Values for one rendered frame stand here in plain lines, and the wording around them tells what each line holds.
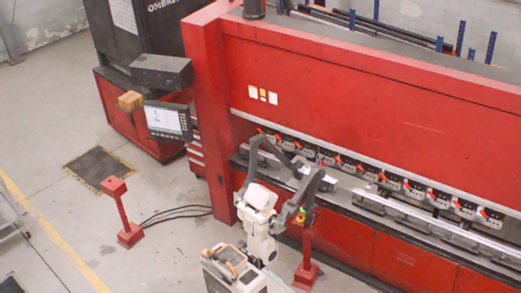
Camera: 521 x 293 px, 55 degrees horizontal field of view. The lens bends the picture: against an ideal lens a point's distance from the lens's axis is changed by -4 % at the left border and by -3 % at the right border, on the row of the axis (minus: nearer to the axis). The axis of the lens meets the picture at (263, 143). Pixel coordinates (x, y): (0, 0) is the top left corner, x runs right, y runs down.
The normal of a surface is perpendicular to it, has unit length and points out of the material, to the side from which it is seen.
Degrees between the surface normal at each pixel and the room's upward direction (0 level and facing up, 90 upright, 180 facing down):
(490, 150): 90
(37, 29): 90
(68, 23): 90
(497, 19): 90
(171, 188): 0
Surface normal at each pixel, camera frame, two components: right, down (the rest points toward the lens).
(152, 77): -0.35, 0.58
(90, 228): -0.07, -0.80
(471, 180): -0.59, 0.52
